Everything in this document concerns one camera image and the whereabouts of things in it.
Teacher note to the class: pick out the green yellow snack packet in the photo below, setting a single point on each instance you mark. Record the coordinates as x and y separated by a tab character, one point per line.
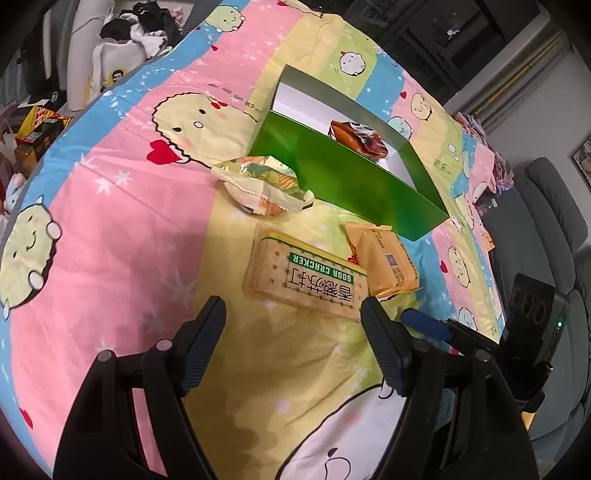
258	184

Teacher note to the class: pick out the plush toy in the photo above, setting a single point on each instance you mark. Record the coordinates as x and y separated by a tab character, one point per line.
14	194

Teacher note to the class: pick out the white printed hoodie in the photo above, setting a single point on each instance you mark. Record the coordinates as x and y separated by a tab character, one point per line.
115	60

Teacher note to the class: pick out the orange panda snack packet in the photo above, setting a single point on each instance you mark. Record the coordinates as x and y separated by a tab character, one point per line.
355	138

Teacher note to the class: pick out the framed picture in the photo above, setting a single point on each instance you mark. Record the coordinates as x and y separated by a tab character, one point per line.
584	161

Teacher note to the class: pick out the green cardboard box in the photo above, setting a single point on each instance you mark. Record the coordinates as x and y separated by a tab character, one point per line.
351	184

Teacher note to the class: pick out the dark cabinet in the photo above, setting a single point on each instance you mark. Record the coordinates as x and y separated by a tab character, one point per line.
438	27

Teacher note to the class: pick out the printed cartoon blanket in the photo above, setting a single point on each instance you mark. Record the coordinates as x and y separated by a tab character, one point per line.
115	230

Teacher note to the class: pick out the soda cracker packet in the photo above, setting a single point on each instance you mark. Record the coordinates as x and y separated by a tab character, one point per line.
286	267

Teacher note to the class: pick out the yellow-orange snack packet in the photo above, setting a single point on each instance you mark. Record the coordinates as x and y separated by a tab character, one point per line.
388	263

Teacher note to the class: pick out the grey sofa chair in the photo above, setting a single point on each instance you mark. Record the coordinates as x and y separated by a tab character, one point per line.
549	194

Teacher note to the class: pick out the yellow red box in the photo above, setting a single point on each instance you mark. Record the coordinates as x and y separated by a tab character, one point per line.
34	117

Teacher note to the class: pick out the small black device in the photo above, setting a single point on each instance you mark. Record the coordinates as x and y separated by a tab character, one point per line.
488	206

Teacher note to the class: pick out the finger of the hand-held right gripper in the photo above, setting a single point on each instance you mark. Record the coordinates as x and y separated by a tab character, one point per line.
425	323

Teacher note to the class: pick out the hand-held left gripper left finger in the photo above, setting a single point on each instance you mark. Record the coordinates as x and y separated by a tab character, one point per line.
205	341

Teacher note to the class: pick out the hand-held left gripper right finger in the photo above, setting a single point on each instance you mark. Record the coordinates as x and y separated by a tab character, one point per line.
381	341

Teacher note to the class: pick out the pile of black white clothes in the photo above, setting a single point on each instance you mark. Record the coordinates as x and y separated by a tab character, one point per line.
147	23

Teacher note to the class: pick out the dark box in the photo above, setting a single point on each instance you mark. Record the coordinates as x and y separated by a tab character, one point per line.
44	131

